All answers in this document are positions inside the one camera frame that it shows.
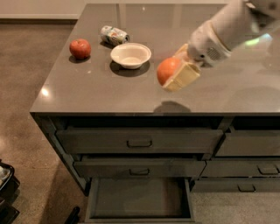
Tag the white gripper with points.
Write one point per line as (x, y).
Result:
(205, 46)

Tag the orange fruit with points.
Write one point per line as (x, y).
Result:
(166, 69)

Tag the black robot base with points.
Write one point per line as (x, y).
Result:
(8, 186)

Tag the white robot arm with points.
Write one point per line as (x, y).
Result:
(243, 20)

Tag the grey top right drawer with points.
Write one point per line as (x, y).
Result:
(250, 143)

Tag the grey middle right drawer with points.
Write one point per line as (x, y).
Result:
(241, 168)

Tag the grey bottom right drawer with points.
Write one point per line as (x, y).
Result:
(236, 185)

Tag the grey top left drawer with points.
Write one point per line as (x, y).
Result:
(139, 140)

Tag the grey middle left drawer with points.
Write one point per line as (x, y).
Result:
(132, 167)

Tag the grey open bottom drawer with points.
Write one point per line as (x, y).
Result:
(139, 201)

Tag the white paper bowl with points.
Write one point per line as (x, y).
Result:
(130, 55)

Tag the crushed soda can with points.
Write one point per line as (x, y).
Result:
(114, 36)

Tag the grey counter cabinet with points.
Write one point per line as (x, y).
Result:
(241, 92)

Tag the red apple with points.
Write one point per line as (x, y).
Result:
(80, 48)

